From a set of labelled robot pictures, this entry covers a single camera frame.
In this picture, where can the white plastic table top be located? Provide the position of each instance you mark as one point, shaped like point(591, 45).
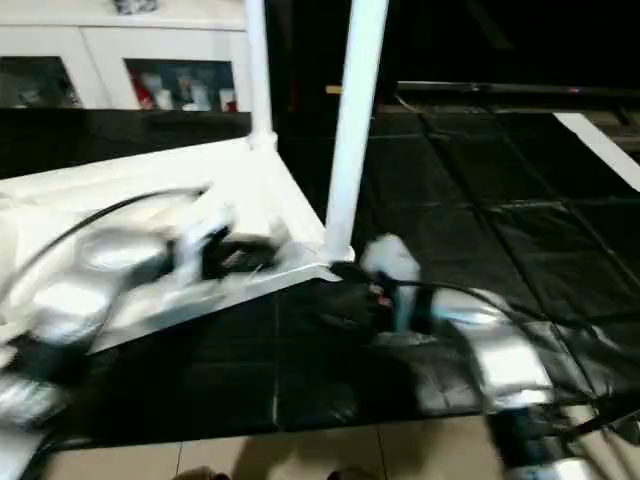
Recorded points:
point(120, 190)

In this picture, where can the white plastic table leg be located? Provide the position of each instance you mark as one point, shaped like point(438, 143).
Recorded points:
point(258, 65)
point(352, 120)

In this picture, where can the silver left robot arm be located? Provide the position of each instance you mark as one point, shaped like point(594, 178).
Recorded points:
point(80, 290)

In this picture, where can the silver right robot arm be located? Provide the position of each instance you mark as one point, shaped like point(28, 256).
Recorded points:
point(500, 350)

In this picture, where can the black work mat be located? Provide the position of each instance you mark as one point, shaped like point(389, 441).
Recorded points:
point(500, 200)

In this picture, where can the white cup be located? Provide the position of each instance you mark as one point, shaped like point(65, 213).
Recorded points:
point(227, 99)

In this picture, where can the white bottle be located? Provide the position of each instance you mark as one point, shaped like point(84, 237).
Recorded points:
point(197, 95)

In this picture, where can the red bottle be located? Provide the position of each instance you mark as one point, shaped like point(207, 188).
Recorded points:
point(143, 95)

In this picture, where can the tan label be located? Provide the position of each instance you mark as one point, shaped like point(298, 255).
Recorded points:
point(333, 90)

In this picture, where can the white glass door cabinet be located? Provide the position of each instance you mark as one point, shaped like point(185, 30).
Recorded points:
point(120, 45)

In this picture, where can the grey metallic ornament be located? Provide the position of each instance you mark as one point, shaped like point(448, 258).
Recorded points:
point(135, 5)

